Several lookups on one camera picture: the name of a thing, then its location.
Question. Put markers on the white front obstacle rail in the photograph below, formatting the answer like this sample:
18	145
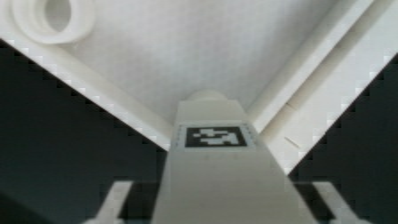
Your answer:
336	83

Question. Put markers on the white desk top tray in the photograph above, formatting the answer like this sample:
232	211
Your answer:
137	51

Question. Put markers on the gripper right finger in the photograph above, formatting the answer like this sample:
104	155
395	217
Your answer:
345	216

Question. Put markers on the white desk leg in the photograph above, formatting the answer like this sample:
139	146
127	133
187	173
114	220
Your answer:
224	185

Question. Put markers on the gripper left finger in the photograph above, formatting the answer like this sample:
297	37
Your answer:
109	212

